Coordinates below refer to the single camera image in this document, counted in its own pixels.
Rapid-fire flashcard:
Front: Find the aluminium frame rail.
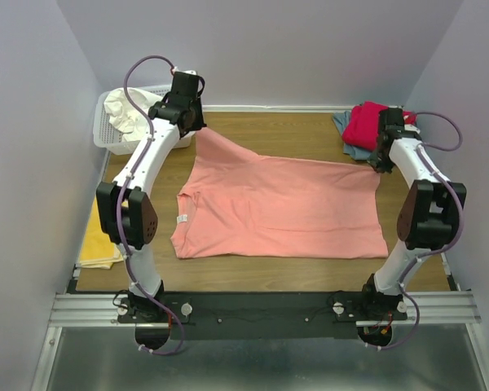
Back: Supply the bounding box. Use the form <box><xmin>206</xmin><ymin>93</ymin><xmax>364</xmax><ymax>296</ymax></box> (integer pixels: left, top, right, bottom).
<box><xmin>48</xmin><ymin>291</ymin><xmax>481</xmax><ymax>327</ymax></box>

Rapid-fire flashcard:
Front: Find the folded red t shirt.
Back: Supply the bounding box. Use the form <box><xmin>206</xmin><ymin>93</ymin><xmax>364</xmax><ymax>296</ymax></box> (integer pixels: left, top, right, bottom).
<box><xmin>341</xmin><ymin>100</ymin><xmax>419</xmax><ymax>150</ymax></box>

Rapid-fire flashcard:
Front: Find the pink t shirt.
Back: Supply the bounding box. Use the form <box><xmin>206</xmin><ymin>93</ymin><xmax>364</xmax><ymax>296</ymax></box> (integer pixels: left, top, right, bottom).
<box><xmin>171</xmin><ymin>129</ymin><xmax>388</xmax><ymax>259</ymax></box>

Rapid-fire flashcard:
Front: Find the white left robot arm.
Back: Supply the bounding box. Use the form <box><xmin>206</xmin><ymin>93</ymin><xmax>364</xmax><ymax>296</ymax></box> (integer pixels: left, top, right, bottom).
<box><xmin>96</xmin><ymin>70</ymin><xmax>205</xmax><ymax>322</ymax></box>

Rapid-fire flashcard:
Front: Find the folded blue t shirt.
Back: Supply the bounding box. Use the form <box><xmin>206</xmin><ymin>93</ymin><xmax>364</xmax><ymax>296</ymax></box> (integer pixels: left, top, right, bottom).
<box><xmin>332</xmin><ymin>111</ymin><xmax>372</xmax><ymax>161</ymax></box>

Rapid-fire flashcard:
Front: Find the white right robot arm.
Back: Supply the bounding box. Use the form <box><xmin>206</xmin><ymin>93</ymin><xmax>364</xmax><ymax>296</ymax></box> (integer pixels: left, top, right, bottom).
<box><xmin>358</xmin><ymin>108</ymin><xmax>467</xmax><ymax>319</ymax></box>

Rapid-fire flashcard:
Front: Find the white plastic basket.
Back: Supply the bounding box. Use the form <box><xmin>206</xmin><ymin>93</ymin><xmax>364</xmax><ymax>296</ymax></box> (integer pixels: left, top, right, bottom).
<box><xmin>93</xmin><ymin>85</ymin><xmax>192</xmax><ymax>155</ymax></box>

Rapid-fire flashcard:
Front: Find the white cloth in basket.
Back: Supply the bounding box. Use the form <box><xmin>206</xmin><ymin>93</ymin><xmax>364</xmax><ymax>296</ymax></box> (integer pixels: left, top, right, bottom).
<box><xmin>104</xmin><ymin>87</ymin><xmax>162</xmax><ymax>142</ymax></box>

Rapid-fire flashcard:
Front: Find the folded yellow towel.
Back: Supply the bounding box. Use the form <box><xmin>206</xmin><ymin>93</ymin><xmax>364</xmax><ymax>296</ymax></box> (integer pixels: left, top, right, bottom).
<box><xmin>78</xmin><ymin>200</ymin><xmax>123</xmax><ymax>270</ymax></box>

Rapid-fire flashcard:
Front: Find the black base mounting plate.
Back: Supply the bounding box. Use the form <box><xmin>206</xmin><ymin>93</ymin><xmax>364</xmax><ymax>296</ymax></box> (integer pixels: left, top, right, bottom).
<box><xmin>112</xmin><ymin>291</ymin><xmax>407</xmax><ymax>342</ymax></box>

